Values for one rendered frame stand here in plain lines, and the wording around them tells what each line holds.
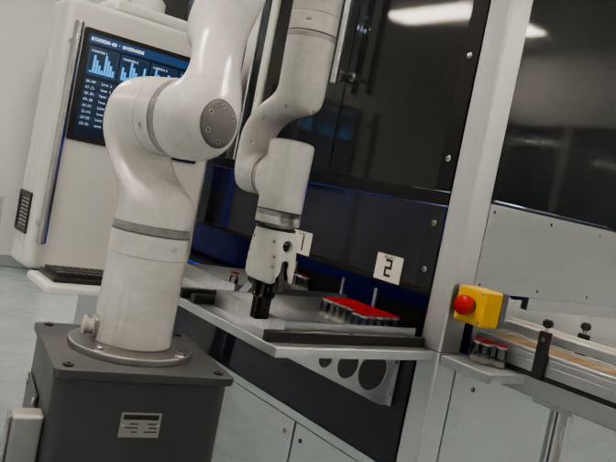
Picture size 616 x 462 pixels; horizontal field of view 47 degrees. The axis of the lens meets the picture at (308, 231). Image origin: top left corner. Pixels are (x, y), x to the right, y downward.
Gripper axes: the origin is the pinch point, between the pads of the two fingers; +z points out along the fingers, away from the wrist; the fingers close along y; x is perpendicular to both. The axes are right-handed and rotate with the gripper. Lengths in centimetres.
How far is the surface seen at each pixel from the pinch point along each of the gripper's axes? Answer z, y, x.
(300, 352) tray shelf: 5.2, -11.0, -2.6
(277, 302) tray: 2.5, 19.6, -17.7
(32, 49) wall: -99, 544, -89
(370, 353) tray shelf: 5.1, -11.0, -19.7
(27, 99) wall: -56, 544, -92
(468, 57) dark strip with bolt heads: -57, -4, -37
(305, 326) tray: 1.7, -6.0, -6.7
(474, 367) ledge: 4.4, -21.2, -38.0
